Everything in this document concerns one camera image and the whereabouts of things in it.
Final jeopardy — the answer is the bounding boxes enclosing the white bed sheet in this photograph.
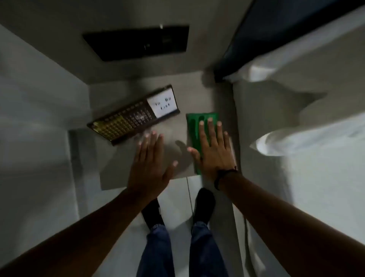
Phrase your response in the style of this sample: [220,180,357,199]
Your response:
[222,6,365,277]

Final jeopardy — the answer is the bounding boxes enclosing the black sock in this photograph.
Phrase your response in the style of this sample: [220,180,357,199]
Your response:
[141,198,165,229]
[193,187,217,225]

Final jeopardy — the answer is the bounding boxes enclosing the grey bedside table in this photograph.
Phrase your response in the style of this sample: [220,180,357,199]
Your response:
[88,79,238,192]

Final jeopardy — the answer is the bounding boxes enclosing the white pillow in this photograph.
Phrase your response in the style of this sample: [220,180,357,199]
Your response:
[250,112,365,158]

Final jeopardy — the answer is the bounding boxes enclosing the green cleaning cloth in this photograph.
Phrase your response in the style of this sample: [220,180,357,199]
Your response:
[186,112,221,176]

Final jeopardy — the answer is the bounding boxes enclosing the dark rectangular wall panel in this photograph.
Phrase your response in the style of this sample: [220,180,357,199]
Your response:
[82,25,190,62]

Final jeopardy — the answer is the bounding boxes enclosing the black wristband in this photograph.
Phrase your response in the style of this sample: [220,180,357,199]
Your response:
[214,168,239,191]

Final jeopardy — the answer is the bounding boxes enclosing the person's right forearm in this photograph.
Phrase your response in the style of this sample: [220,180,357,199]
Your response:
[219,172,365,277]

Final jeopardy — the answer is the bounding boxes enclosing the person's left forearm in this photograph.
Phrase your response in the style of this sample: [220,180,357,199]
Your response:
[0,187,158,277]

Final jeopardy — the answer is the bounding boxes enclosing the blue jeans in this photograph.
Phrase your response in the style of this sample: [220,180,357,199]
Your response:
[136,221,229,277]

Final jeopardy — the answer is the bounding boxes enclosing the wooden desk calendar board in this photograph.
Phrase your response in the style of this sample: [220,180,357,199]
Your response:
[87,84,181,146]

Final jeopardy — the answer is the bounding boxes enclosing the dark bed headboard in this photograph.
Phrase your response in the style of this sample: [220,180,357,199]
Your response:
[213,0,365,83]

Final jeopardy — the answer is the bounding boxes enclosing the person's right hand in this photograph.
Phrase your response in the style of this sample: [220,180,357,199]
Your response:
[187,118,238,183]

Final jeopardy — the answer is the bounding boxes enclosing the person's left hand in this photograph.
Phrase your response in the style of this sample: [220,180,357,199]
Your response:
[127,131,179,201]

